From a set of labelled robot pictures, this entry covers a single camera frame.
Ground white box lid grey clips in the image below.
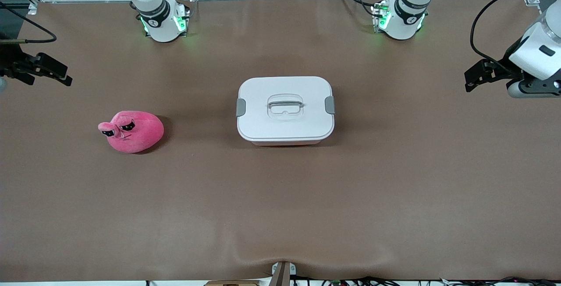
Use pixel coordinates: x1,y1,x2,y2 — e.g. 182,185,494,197
236,76,336,142

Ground pink translucent plastic box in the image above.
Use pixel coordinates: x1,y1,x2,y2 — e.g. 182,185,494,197
251,139,327,147

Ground brown table mat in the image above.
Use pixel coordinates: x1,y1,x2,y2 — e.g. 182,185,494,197
0,0,561,283

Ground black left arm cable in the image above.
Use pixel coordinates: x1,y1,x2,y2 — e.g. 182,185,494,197
470,0,548,74

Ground pink plush toy with eyes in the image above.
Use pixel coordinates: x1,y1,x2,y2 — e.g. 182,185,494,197
98,110,165,154

